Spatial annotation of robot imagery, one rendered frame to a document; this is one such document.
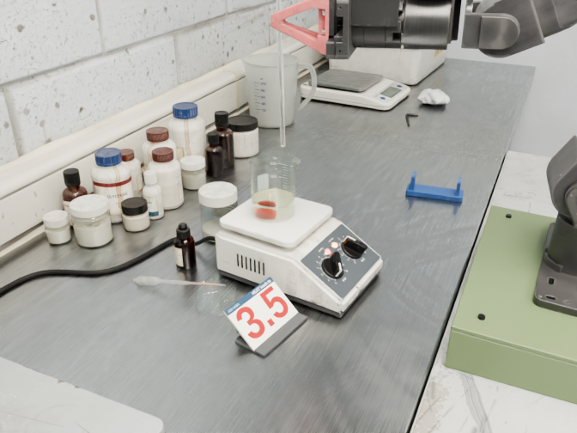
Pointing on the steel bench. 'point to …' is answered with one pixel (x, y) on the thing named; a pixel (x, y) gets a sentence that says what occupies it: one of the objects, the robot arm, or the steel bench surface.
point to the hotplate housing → (286, 267)
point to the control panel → (357, 270)
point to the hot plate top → (241, 220)
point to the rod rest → (434, 191)
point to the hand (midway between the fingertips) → (278, 20)
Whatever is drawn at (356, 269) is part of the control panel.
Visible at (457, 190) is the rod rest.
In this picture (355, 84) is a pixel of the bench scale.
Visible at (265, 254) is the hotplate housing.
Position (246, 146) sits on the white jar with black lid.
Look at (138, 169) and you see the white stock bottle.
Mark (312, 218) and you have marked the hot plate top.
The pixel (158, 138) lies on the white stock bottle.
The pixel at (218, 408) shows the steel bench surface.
